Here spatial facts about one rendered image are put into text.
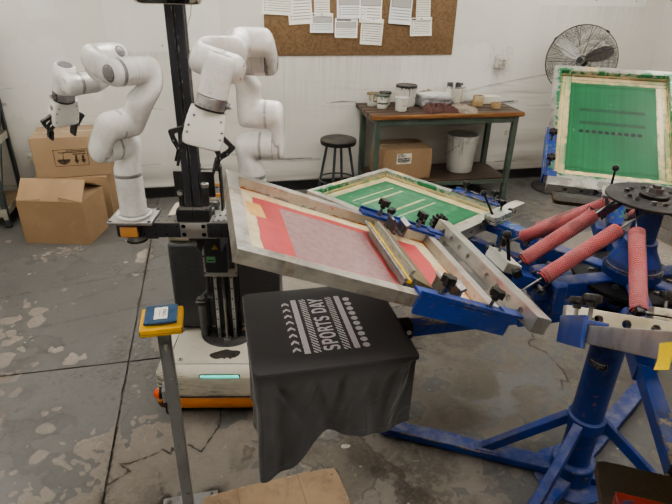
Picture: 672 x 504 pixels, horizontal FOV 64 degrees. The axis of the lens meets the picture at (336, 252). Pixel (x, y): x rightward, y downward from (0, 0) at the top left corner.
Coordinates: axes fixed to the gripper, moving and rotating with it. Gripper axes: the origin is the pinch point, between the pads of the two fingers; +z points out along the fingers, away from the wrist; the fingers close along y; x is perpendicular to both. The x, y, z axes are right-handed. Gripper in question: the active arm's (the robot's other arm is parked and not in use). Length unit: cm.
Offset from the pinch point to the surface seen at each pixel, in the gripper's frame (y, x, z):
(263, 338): -30, 4, 47
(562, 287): -121, 7, 9
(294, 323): -40, -2, 44
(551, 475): -158, 11, 87
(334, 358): -48, 18, 41
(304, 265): -27.5, 28.5, 9.3
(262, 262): -17.5, 28.6, 10.5
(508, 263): -99, 5, 6
